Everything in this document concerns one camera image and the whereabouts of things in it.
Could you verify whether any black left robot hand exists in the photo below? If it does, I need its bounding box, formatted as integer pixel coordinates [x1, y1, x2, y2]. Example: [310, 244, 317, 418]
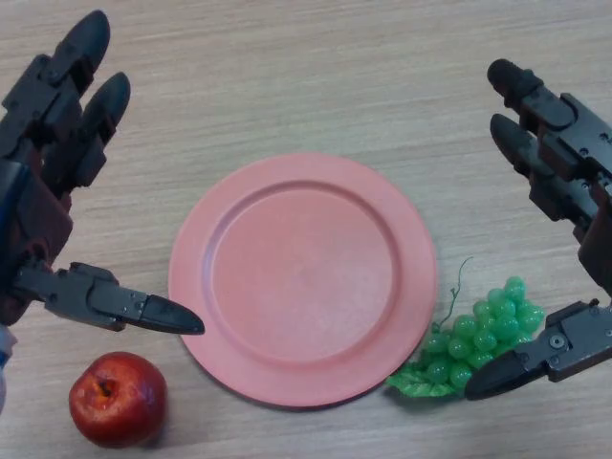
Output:
[0, 10, 207, 339]

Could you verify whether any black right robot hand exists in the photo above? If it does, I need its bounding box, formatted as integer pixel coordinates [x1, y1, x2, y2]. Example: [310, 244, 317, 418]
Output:
[466, 58, 612, 402]

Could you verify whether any green grape bunch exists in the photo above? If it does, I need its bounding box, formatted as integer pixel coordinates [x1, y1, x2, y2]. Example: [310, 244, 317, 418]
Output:
[385, 256, 546, 399]

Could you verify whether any pink round plate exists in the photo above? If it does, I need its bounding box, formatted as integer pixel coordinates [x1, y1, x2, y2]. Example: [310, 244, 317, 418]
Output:
[167, 152, 439, 411]

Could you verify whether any red apple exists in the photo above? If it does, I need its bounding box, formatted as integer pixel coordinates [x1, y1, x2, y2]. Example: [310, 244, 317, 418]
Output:
[69, 351, 168, 435]

